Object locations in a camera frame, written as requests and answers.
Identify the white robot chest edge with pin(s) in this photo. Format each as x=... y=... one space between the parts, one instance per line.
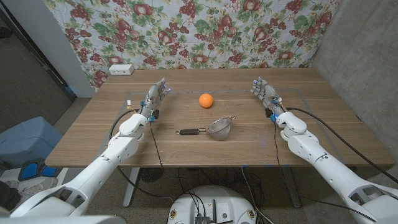
x=62 y=220

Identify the round black fan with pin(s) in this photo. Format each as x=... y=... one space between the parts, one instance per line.
x=151 y=175

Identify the orange fruit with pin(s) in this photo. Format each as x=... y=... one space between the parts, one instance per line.
x=206 y=100

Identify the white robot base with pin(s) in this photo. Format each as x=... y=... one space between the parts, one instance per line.
x=230 y=205

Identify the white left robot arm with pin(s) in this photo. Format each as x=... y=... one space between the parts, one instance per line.
x=93 y=174

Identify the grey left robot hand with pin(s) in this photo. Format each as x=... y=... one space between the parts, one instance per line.
x=152 y=99

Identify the white power strip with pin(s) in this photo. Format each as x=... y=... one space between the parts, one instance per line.
x=121 y=69

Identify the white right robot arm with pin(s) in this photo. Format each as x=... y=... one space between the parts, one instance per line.
x=326 y=168

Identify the white table leg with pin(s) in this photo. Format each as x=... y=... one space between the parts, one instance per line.
x=130 y=189

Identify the white sneaker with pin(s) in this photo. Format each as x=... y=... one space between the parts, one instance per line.
x=37 y=186

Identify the black bag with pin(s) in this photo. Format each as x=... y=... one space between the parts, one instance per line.
x=9 y=196

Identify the blue and black pad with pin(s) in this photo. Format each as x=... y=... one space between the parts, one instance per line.
x=31 y=169

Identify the floral fruit print backdrop cloth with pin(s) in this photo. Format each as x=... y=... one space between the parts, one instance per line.
x=202 y=34

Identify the dark grey door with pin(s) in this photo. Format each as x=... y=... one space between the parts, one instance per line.
x=25 y=87

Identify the blue-grey plastic bin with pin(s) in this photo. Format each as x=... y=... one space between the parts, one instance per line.
x=28 y=140

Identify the grey table leg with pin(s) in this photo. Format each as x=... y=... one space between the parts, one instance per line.
x=292 y=189

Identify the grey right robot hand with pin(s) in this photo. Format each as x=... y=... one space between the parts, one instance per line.
x=267 y=93

